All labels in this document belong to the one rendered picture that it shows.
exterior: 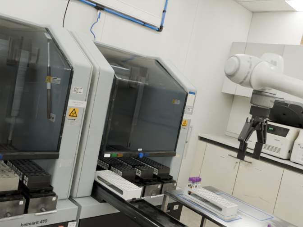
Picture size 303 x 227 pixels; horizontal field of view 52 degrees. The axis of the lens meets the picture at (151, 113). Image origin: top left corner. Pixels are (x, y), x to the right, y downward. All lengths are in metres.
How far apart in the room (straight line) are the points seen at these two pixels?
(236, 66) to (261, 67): 0.08
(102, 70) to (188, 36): 2.24
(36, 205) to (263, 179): 2.74
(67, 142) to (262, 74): 0.97
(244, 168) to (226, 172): 0.25
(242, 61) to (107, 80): 0.78
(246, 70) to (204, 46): 2.88
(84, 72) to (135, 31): 1.68
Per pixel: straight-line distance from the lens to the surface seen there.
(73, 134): 1.61
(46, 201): 1.56
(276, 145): 3.68
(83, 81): 1.58
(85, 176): 1.73
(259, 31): 4.72
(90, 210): 1.72
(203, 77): 4.04
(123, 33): 3.10
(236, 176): 3.91
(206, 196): 1.74
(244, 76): 1.13
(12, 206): 1.50
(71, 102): 1.56
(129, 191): 1.61
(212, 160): 4.08
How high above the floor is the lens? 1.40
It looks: 5 degrees down
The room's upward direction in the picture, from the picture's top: 12 degrees clockwise
